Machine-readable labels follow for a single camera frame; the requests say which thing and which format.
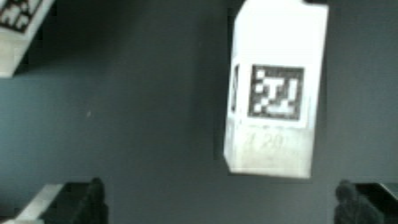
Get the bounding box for white square tabletop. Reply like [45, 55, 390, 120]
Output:
[0, 0, 56, 78]

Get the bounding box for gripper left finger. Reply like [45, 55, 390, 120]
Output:
[11, 177, 111, 224]

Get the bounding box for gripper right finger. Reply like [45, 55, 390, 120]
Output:
[334, 180, 398, 224]

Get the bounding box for white table leg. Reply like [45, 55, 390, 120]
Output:
[224, 0, 329, 179]

